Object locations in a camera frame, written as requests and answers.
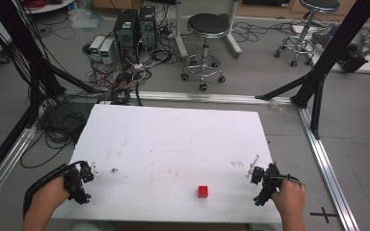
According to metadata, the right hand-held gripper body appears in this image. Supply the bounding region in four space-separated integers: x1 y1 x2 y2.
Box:
250 162 284 207

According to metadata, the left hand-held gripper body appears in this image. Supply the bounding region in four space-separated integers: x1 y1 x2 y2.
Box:
62 160 94 206

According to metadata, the person's right hand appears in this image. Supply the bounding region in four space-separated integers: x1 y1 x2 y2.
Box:
271 179 307 223

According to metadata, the person's left hand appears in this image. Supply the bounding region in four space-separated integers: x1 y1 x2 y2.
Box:
32 176 71 219

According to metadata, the white power supply box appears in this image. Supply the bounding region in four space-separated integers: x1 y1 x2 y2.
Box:
89 35 106 62
99 38 117 65

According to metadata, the large black computer tower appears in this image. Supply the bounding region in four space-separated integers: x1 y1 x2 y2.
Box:
113 9 140 64

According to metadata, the black round stool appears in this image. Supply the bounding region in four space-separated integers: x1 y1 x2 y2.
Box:
273 0 341 68
180 13 232 92

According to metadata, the clear plastic bag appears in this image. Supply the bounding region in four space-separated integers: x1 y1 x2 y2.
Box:
68 7 104 31

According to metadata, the slim black computer tower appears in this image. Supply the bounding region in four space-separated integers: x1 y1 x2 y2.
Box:
137 5 158 53

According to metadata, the grey machine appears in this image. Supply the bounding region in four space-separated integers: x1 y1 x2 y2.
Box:
311 22 370 74

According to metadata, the white round table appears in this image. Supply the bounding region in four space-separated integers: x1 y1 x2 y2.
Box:
23 0 77 14

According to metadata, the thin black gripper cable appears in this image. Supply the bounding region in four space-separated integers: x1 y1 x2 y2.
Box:
269 172 304 186

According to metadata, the black floor cable bundle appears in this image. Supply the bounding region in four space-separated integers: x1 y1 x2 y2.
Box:
19 95 93 169

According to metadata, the aluminium floor rail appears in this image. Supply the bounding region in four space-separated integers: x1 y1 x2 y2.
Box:
62 90 294 106
0 124 39 217
297 106 361 231

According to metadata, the white table leg frame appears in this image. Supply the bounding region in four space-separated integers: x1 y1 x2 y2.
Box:
225 0 243 60
172 0 190 61

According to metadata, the black frame post with braces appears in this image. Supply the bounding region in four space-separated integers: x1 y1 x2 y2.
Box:
255 0 370 141

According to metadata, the black frame post with cables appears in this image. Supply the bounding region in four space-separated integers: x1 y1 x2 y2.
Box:
0 0 102 129

